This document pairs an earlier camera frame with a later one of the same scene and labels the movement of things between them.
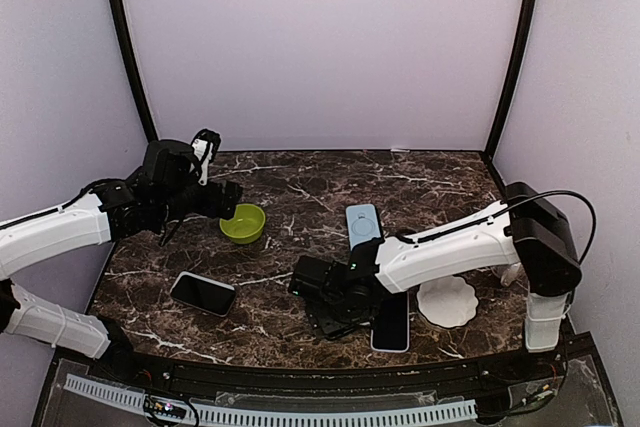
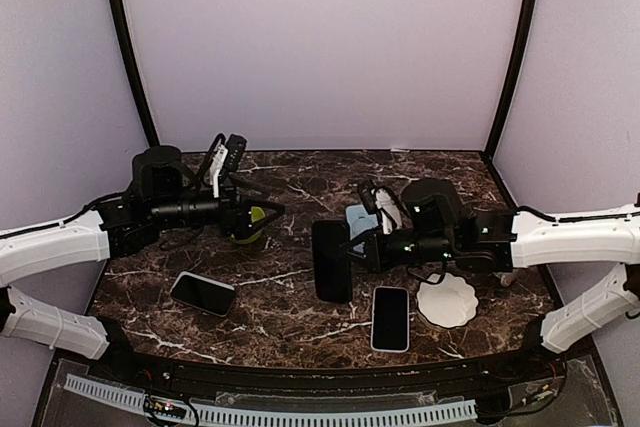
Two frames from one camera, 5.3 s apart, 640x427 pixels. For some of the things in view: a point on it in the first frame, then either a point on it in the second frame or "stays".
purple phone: [390, 327] stays
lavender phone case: [391, 328] stays
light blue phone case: [363, 224] stays
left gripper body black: [210, 206] to [230, 224]
